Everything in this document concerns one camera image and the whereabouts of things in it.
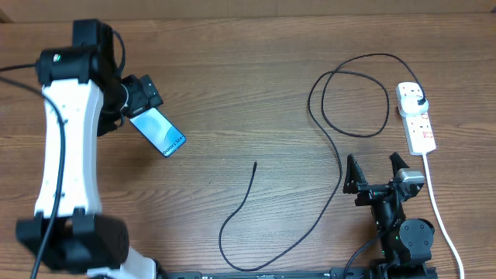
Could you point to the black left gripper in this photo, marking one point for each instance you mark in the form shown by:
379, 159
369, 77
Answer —
146, 94

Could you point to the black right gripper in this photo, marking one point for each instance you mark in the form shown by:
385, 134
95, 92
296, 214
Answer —
355, 184

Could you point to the Samsung Galaxy smartphone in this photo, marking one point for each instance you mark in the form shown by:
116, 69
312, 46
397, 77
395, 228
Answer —
159, 131

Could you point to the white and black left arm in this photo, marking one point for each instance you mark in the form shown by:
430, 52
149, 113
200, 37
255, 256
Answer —
85, 97

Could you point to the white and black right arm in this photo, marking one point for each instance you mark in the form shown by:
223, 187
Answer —
405, 243

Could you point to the white charger plug adapter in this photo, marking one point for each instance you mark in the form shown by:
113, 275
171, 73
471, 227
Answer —
410, 106

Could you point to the white power strip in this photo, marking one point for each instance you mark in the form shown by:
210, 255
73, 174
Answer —
418, 129

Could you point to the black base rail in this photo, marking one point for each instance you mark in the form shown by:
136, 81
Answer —
333, 273

